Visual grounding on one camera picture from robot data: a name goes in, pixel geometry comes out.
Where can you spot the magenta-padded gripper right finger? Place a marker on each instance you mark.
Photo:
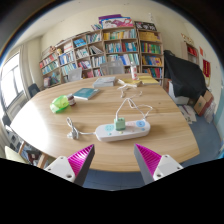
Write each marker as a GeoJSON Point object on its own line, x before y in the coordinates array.
{"type": "Point", "coordinates": [150, 160]}

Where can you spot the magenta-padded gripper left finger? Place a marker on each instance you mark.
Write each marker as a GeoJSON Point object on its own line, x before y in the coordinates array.
{"type": "Point", "coordinates": [78, 161]}

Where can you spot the green charger block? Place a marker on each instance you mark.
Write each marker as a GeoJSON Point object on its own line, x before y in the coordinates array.
{"type": "Point", "coordinates": [120, 124]}

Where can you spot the white power strip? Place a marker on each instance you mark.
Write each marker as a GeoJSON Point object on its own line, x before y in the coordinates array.
{"type": "Point", "coordinates": [135, 131]}

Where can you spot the papers on floor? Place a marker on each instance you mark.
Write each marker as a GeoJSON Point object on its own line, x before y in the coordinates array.
{"type": "Point", "coordinates": [188, 114]}

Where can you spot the green plastic bag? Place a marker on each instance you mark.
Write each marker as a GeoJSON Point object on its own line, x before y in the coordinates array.
{"type": "Point", "coordinates": [59, 104]}

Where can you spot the small red-labelled jar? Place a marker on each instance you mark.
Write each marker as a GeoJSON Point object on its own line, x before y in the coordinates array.
{"type": "Point", "coordinates": [71, 100]}

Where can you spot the teal book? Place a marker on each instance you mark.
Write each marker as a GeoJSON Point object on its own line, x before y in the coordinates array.
{"type": "Point", "coordinates": [86, 93]}

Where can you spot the white box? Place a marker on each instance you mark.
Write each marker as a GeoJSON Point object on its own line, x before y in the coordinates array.
{"type": "Point", "coordinates": [178, 96]}

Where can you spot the cardboard box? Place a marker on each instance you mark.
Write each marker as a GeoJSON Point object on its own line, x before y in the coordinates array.
{"type": "Point", "coordinates": [202, 104]}

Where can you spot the yellow book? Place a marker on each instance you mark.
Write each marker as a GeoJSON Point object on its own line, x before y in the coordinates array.
{"type": "Point", "coordinates": [132, 82]}

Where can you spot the yellow folder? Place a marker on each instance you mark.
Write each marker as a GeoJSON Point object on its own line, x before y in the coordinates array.
{"type": "Point", "coordinates": [149, 79]}

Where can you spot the grey book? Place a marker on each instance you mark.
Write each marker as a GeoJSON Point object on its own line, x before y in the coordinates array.
{"type": "Point", "coordinates": [104, 81]}

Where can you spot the dark office chair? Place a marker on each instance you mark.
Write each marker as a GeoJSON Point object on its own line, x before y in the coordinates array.
{"type": "Point", "coordinates": [33, 89]}

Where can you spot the grey mesh chair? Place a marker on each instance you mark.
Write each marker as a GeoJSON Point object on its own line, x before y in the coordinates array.
{"type": "Point", "coordinates": [75, 74]}
{"type": "Point", "coordinates": [112, 68]}

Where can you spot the black cloth cover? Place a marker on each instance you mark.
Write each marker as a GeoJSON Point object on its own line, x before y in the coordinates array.
{"type": "Point", "coordinates": [183, 76]}

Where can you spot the clear bottle with red label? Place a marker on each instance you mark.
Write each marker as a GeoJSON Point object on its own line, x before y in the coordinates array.
{"type": "Point", "coordinates": [134, 71]}

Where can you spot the window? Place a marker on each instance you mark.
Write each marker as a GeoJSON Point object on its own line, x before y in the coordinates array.
{"type": "Point", "coordinates": [10, 80]}

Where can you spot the wooden bookshelf unit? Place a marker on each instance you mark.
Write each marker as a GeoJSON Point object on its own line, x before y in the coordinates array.
{"type": "Point", "coordinates": [116, 46]}

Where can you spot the red wall hanging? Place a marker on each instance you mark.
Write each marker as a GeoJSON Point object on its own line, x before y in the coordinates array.
{"type": "Point", "coordinates": [206, 68]}

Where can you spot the small wall shelf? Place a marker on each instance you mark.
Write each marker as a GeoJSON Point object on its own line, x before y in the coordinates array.
{"type": "Point", "coordinates": [191, 50]}

